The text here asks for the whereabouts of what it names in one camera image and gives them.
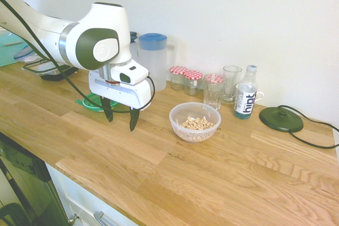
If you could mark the teal plastic board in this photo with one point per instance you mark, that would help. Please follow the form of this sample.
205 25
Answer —
8 51

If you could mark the clear round plastic bowl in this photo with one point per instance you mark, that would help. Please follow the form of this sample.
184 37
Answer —
180 128

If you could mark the black flat tray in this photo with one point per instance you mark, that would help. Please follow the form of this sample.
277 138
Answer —
63 73

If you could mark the tall clear drinking glass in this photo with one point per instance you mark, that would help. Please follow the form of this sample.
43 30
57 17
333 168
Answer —
231 83

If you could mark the clear container with dark rim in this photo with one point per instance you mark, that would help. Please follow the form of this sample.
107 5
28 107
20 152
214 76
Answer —
37 67

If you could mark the glass jar red checked lid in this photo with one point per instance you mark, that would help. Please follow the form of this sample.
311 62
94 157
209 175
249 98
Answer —
215 77
192 83
177 76

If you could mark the white cup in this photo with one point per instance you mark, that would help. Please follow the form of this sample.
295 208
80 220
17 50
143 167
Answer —
259 95

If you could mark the black glass oven door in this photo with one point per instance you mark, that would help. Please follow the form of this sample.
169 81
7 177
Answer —
23 178

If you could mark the white cabinet drawer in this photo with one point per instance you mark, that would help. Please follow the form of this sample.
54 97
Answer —
79 199

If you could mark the clear pitcher with blue lid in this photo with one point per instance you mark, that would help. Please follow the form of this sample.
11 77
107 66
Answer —
152 62

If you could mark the clear zip bag blue strip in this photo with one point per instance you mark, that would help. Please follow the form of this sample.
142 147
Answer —
25 55

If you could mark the hint water bottle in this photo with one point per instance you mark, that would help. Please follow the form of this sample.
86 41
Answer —
245 99

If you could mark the green round container lid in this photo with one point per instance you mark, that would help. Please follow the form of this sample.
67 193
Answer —
91 104

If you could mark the dark round kettle base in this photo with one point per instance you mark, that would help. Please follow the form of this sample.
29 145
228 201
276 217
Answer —
280 120

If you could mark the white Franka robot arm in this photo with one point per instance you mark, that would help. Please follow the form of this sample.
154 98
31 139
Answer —
39 22

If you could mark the ribbed clear glass tumbler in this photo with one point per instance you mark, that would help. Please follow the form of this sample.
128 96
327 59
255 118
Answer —
213 96

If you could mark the silver round knob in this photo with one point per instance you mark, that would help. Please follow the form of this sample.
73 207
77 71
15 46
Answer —
72 219

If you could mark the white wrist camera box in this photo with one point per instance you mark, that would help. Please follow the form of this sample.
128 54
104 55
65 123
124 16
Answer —
132 72

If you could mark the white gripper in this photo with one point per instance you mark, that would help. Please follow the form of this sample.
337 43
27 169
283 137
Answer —
127 95

